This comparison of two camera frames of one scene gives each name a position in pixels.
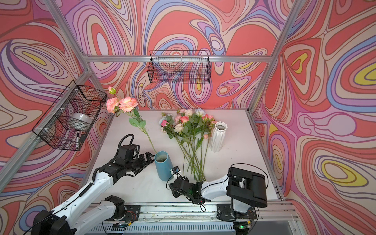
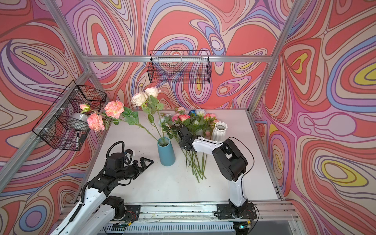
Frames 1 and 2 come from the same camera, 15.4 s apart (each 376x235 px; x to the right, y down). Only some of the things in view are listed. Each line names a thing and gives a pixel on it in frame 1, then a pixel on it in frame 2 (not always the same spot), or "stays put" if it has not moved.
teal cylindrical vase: x=163 y=165 to x=166 y=153
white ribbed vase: x=217 y=139 stays put
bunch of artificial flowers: x=192 y=128 stays put
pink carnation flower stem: x=117 y=105 to x=114 y=111
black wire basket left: x=72 y=117 stays put
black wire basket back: x=179 y=66 stays put
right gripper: x=175 y=193 to x=182 y=146
